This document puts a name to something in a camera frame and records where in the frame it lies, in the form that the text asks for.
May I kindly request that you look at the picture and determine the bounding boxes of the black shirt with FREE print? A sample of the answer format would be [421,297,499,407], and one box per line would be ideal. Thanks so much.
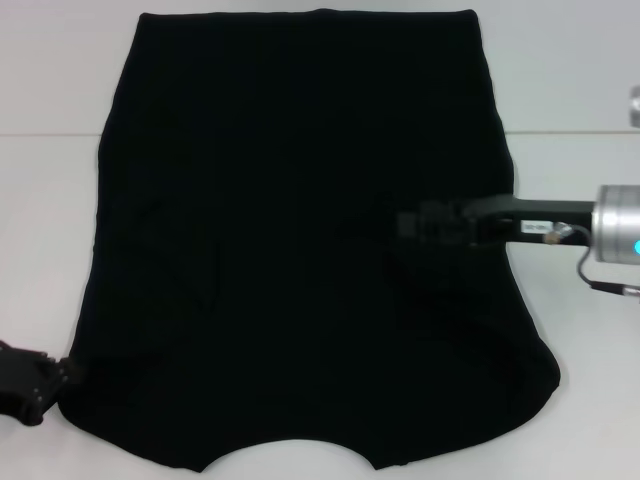
[56,7,564,474]

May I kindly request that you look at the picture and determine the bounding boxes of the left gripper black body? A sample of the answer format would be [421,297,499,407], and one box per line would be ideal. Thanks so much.
[0,339,67,427]

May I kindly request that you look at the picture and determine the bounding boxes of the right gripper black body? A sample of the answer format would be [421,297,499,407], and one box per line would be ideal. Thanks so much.
[462,193,600,249]

